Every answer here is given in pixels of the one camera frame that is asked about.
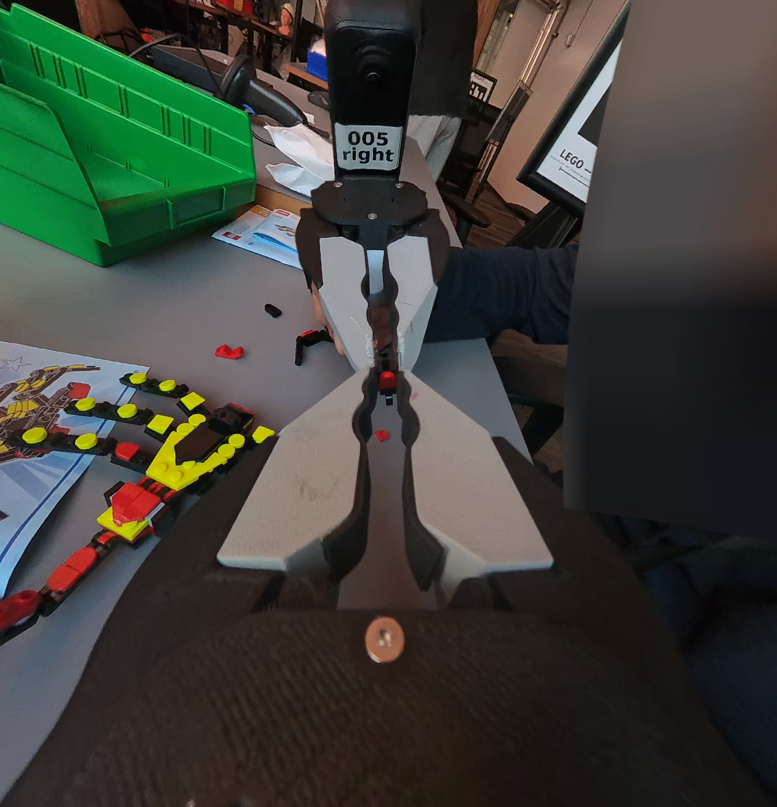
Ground person's right forearm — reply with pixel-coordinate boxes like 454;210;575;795
424;243;581;346

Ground black yellow lego spider model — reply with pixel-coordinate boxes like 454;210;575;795
0;371;277;639

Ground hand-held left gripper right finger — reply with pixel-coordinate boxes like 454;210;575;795
396;369;556;607

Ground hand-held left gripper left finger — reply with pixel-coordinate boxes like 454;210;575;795
216;369;371;584

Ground white blue folded leaflet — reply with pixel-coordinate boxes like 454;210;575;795
212;205;301;271

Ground person's right hand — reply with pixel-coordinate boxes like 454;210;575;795
308;285;351;358

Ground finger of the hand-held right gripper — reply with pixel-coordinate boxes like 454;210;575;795
383;235;441;374
318;237;382;374

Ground dark flat device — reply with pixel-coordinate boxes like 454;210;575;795
145;44;238;95

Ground open lego instruction booklet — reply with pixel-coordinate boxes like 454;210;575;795
0;337;151;599

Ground green storage bin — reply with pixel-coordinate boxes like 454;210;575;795
0;0;258;269

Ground black red lego leg piece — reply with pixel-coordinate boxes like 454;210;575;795
293;328;334;368

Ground framed marker sign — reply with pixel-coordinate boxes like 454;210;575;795
508;22;632;250

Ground white crumpled paper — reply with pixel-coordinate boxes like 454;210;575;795
264;123;336;198

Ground black barcode scanner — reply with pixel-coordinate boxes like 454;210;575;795
221;55;309;127

